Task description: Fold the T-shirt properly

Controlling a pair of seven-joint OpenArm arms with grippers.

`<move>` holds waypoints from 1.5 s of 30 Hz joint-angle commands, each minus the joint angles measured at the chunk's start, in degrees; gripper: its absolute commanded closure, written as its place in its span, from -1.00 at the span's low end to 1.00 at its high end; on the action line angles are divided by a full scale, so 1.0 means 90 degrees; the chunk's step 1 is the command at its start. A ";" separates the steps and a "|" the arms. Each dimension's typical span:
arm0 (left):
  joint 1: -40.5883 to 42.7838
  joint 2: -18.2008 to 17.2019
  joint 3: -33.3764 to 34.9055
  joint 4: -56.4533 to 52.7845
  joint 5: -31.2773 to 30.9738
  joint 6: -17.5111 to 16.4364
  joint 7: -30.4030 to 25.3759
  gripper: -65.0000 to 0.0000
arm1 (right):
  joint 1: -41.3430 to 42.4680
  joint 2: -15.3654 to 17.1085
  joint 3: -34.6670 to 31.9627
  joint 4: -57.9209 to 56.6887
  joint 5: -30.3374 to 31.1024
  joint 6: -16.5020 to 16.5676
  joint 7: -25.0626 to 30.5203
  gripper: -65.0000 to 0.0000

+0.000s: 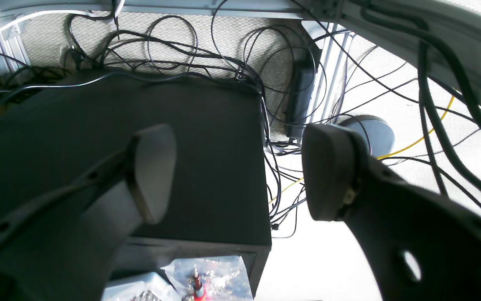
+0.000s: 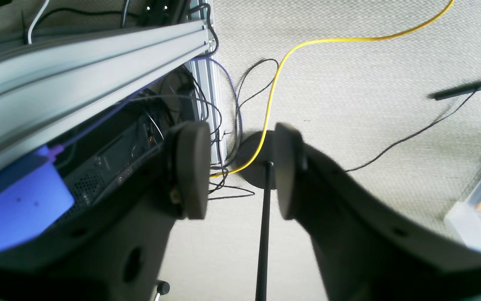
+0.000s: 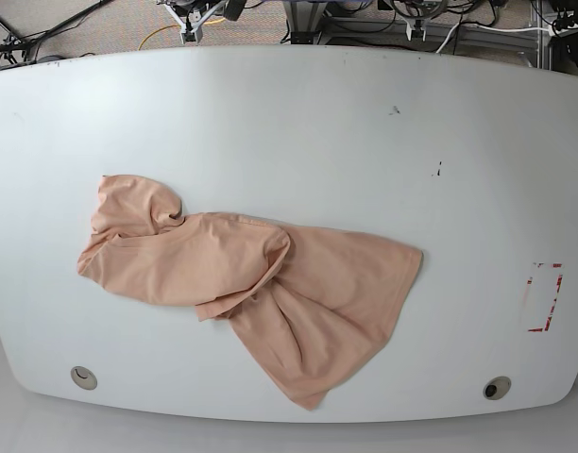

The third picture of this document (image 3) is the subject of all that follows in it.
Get peach T-shirt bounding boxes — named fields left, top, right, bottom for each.
left=77, top=175, right=423, bottom=411

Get red tape rectangle marking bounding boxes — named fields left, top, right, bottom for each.
left=521, top=262, right=565, bottom=333

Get black tripod on floor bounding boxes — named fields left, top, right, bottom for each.
left=0, top=0, right=113, bottom=71

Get aluminium frame stand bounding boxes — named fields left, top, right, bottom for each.
left=283, top=1, right=328, bottom=44

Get yellow cable on floor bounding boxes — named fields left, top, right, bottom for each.
left=137, top=16, right=224, bottom=51

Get left table cable grommet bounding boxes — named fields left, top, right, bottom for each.
left=70, top=366, right=97, bottom=391

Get table cable grommet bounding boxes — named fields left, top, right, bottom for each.
left=70, top=366, right=97, bottom=391
left=483, top=376, right=512, bottom=401

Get white cable on floor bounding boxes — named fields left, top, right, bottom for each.
left=434, top=22, right=550, bottom=55

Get right table cable grommet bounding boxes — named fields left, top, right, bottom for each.
left=483, top=376, right=512, bottom=401

